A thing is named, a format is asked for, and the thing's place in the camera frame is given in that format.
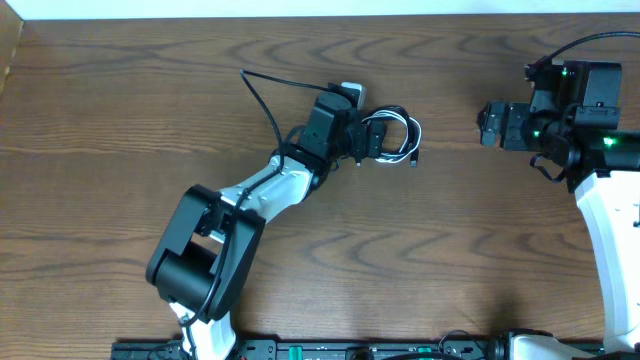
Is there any black usb cable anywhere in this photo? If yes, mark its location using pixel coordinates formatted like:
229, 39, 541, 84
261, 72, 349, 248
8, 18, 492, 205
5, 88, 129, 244
357, 104, 420, 169

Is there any white usb cable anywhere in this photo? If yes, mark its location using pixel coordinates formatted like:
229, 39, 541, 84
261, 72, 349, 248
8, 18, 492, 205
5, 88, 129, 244
360, 109, 423, 165

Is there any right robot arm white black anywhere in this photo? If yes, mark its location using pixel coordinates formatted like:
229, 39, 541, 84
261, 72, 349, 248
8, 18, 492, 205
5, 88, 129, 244
478, 61, 639, 359

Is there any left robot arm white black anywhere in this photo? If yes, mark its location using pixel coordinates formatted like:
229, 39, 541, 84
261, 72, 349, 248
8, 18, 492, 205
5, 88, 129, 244
145, 82, 375, 359

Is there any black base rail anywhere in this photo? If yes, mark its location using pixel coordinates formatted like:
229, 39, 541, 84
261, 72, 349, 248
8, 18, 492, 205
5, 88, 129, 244
110, 328, 552, 360

